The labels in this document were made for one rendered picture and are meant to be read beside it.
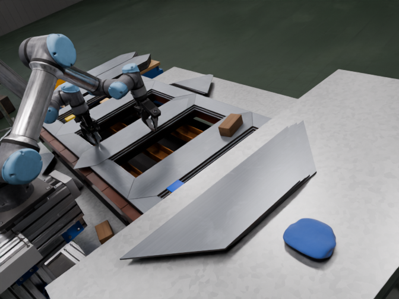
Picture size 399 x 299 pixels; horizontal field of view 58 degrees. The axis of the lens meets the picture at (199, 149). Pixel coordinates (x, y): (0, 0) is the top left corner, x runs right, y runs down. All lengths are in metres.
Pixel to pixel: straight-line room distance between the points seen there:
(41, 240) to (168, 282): 0.75
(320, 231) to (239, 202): 0.23
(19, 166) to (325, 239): 0.91
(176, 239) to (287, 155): 0.42
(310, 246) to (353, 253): 0.09
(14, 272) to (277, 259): 0.89
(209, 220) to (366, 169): 0.45
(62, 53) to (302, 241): 0.98
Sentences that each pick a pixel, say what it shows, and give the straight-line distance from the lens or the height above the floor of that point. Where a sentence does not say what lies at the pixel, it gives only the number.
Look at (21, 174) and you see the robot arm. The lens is 1.25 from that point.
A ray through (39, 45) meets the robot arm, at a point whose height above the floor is 1.48.
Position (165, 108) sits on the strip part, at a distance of 2.04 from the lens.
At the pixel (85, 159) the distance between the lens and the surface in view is 1.88.
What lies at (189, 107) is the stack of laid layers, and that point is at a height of 0.84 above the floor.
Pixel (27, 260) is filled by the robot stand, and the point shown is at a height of 0.91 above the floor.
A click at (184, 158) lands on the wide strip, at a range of 1.58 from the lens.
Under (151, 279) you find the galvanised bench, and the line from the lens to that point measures 0.92.
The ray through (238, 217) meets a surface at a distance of 0.94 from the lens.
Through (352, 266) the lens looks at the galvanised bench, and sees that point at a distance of 0.86.
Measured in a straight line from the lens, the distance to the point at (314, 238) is 0.86.
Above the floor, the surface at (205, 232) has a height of 1.07.
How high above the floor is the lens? 1.75
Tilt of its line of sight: 34 degrees down
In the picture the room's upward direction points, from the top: 17 degrees counter-clockwise
